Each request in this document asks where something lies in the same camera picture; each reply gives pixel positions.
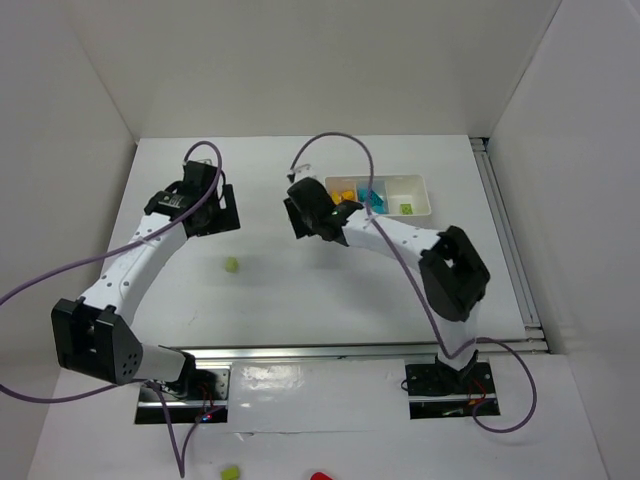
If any red object at bottom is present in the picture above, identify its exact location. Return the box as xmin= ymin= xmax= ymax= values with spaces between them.
xmin=310 ymin=472 xmax=333 ymax=480

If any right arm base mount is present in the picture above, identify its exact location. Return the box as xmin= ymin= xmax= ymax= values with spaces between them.
xmin=400 ymin=362 xmax=500 ymax=420

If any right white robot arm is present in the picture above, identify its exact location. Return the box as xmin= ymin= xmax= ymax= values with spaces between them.
xmin=284 ymin=177 xmax=490 ymax=373

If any green lego on floor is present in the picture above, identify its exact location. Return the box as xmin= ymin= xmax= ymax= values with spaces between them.
xmin=220 ymin=465 xmax=241 ymax=480

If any aluminium rail right side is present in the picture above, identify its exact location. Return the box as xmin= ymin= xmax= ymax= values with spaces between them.
xmin=469 ymin=137 xmax=550 ymax=354

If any green lego printed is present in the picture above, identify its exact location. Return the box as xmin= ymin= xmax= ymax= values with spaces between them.
xmin=400 ymin=203 xmax=414 ymax=216

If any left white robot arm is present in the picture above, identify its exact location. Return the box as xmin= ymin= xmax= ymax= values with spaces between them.
xmin=51 ymin=161 xmax=240 ymax=395

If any small yellow lego brick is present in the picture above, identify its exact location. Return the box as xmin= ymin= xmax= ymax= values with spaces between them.
xmin=330 ymin=190 xmax=357 ymax=205

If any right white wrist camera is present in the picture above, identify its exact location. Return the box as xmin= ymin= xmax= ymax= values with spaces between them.
xmin=286 ymin=164 xmax=317 ymax=185

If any white three-compartment tray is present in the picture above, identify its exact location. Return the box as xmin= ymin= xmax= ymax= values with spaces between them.
xmin=324 ymin=174 xmax=431 ymax=217

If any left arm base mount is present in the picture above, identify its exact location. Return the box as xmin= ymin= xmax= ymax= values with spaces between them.
xmin=134 ymin=366 xmax=231 ymax=425

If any long teal lego brick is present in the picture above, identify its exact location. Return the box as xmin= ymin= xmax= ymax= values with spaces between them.
xmin=357 ymin=189 xmax=384 ymax=205

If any small green lego cube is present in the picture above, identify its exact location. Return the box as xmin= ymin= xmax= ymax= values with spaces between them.
xmin=224 ymin=257 xmax=239 ymax=273

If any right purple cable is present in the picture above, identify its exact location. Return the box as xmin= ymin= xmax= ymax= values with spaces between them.
xmin=289 ymin=132 xmax=539 ymax=432

